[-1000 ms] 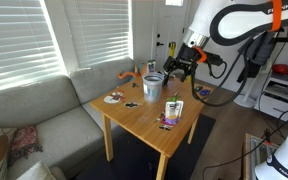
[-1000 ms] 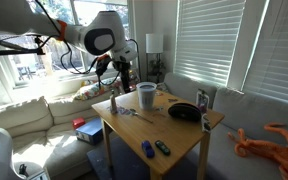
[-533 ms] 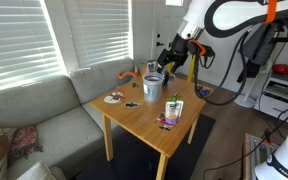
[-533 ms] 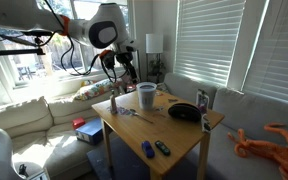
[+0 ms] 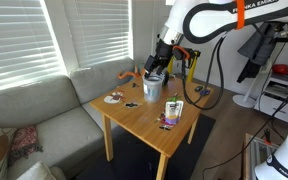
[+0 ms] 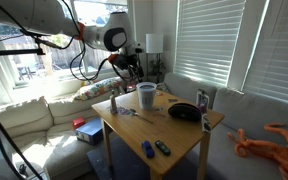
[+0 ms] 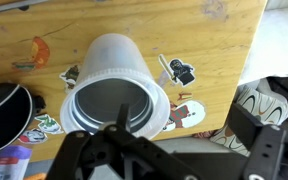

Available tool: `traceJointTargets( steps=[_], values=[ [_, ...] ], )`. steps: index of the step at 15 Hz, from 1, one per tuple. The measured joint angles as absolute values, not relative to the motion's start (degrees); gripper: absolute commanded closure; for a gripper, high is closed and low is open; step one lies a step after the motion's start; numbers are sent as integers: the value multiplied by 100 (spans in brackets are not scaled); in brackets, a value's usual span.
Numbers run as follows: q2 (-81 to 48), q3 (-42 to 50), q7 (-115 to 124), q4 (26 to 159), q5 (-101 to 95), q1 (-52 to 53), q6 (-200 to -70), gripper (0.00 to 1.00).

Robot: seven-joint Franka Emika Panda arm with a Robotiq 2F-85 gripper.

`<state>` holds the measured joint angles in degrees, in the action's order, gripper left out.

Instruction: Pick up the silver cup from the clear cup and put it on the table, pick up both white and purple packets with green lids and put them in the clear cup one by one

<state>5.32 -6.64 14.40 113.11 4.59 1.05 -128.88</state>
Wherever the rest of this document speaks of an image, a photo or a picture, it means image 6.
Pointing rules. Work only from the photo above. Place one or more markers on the blue box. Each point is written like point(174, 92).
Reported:
point(90, 131)

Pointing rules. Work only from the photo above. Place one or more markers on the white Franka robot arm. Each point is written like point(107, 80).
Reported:
point(40, 13)

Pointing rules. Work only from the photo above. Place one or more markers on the floor lamp with white shade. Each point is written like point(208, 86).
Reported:
point(154, 43)

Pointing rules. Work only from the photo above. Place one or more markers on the small dark flat figure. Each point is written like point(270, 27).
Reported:
point(159, 108)
point(172, 100)

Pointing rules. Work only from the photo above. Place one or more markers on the white pouch with dark label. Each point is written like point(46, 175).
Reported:
point(206, 123)

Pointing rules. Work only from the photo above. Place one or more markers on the black bowl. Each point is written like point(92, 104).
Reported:
point(184, 112)

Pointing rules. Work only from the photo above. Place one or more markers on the green potted plant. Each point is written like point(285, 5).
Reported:
point(156, 68)

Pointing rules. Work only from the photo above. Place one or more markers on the red box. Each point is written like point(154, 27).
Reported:
point(78, 122)

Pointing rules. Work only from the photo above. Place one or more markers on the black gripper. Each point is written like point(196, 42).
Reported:
point(125, 61)

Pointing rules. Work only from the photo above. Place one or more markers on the cream sofa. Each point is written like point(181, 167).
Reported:
point(34, 123)

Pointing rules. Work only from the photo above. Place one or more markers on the wooden table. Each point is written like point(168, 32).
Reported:
point(170, 133)

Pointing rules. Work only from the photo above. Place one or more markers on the orange octopus plush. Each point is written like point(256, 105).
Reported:
point(277, 153)

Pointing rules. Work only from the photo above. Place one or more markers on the gray sofa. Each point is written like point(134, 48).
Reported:
point(250, 113)

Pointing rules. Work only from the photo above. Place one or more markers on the metal spoon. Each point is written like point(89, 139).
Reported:
point(140, 115)

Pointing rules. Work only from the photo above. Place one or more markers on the clear plastic cup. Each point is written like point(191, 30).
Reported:
point(146, 96)

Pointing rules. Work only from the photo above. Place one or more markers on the dark floor rug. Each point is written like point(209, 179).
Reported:
point(124, 163)

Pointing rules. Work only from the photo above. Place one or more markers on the silver metal cup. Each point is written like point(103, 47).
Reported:
point(147, 91)

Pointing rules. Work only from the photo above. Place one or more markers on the white window blind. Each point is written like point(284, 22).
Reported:
point(280, 50)
point(207, 36)

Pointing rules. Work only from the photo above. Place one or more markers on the white window frame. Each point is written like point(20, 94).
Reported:
point(50, 76)

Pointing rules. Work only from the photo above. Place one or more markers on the red and white toy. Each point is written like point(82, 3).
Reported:
point(131, 87)

